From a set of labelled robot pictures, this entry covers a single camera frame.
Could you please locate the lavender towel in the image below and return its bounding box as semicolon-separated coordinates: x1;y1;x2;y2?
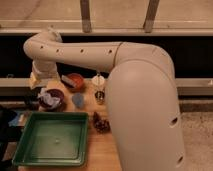
38;88;61;108

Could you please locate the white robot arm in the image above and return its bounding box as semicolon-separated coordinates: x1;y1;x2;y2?
23;29;185;171

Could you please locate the dark purple bowl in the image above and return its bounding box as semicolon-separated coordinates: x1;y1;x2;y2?
37;88;64;110

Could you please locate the grey block in bowl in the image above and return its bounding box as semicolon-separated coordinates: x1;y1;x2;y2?
61;75;76;88

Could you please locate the orange red bowl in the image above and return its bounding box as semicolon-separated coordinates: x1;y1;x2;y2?
67;73;84;92

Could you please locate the blue heart-shaped object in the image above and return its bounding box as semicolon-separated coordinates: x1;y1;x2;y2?
72;93;84;109

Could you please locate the black object at left edge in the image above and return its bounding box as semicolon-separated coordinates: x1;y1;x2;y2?
0;105;21;171

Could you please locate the green plastic tray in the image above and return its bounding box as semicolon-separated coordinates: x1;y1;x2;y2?
12;112;89;167

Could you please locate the white round bottle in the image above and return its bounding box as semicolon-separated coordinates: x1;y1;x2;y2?
91;72;105;87

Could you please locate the small metal cup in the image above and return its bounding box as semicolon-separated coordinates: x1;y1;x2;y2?
95;91;105;105

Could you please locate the dark grape bunch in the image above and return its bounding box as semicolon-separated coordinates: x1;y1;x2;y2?
92;112;111;133

